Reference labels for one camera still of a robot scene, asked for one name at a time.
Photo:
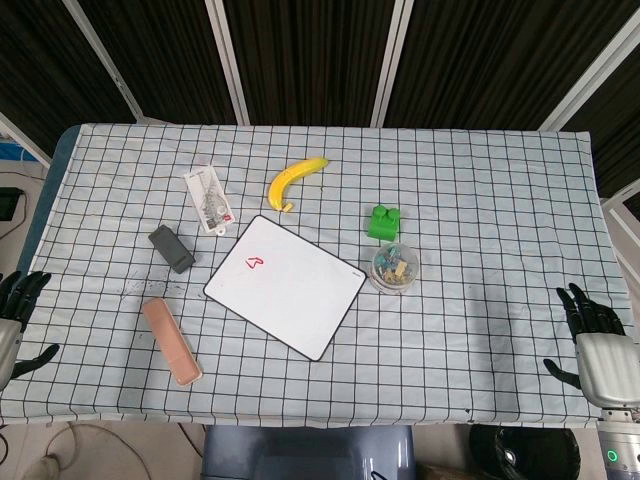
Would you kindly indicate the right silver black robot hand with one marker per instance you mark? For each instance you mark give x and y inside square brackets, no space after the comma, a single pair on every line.
[607,365]

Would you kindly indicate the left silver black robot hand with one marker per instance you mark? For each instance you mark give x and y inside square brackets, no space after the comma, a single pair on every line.
[9,345]

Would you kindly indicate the dark grey rectangular block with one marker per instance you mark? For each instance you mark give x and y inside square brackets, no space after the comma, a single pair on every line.
[171,249]

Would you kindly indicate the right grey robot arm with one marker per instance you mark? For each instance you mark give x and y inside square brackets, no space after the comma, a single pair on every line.
[620,445]

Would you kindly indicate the black round robot base part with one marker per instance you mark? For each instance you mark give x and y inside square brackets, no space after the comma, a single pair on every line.
[520,452]

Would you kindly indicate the pale blue checked tablecloth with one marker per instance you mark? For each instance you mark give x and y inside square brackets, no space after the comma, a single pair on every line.
[450,340]

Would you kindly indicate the pink pencil case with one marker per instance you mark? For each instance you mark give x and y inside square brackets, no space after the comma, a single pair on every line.
[171,342]

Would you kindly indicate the clear jar of coloured clips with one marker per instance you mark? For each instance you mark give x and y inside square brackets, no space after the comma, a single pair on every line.
[394,270]

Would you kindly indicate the clear plastic packet with card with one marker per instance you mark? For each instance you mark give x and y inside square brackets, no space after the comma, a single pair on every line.
[210,200]

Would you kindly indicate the green toy building block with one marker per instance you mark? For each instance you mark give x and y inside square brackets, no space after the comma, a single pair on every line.
[384,226]

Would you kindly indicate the white board with black rim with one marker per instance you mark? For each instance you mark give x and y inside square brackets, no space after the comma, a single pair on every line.
[285,287]

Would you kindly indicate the blue grey robot torso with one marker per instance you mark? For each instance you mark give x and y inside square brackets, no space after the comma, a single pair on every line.
[305,452]

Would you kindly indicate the yellow toy banana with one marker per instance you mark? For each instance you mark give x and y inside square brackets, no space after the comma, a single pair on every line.
[285,185]

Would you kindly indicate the white partition frame post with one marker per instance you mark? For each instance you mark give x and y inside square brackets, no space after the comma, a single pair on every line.
[227,60]
[622,225]
[25,140]
[590,75]
[387,60]
[102,60]

